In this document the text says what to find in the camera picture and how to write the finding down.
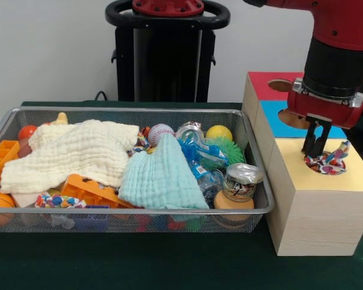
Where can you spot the cream muslin cloth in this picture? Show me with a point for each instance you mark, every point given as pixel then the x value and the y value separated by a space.
pixel 63 151

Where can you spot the white baseball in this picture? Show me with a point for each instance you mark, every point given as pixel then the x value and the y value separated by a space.
pixel 160 134

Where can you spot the dark green table cloth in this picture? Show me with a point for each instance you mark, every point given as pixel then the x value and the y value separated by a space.
pixel 139 262

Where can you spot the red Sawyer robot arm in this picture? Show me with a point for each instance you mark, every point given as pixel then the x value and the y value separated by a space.
pixel 338 60

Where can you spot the orange plastic toy block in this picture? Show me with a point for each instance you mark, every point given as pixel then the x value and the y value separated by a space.
pixel 87 190

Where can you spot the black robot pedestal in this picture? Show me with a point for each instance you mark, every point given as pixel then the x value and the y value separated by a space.
pixel 163 60

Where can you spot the wooden three-hole box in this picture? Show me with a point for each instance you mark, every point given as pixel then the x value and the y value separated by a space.
pixel 320 211

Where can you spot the yellow ball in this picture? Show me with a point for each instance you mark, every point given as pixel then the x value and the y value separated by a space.
pixel 219 133

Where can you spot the mint green muslin cloth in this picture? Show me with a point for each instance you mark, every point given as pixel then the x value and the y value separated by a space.
pixel 163 178

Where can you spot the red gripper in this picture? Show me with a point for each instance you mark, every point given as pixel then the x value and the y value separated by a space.
pixel 326 110

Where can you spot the silver mesh bin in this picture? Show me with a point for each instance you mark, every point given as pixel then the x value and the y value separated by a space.
pixel 169 219

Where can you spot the crushed drink can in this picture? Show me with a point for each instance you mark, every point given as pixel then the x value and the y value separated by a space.
pixel 243 181

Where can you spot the red-orange ball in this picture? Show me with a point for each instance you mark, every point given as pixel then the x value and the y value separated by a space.
pixel 27 132

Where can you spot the green spiky ball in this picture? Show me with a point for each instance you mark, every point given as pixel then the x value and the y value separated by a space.
pixel 227 151

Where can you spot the orange plastic grid tray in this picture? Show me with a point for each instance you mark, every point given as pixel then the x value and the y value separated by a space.
pixel 1 154

